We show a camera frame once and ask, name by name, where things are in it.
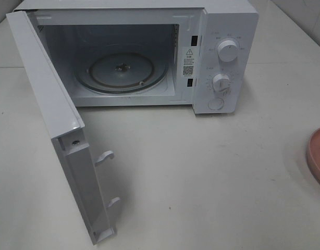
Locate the round white door button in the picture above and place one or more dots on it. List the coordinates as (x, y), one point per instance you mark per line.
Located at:
(216, 103)

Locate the white microwave knob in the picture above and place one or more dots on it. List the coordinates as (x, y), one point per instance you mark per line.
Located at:
(227, 50)
(221, 82)

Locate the white microwave door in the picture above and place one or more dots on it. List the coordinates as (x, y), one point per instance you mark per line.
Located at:
(65, 127)

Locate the pink round plate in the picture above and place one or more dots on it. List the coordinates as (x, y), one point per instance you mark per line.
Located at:
(313, 154)

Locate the glass microwave turntable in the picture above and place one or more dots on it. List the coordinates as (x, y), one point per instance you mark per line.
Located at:
(121, 73)

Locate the white microwave oven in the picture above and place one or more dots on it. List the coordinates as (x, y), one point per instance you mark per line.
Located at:
(144, 53)

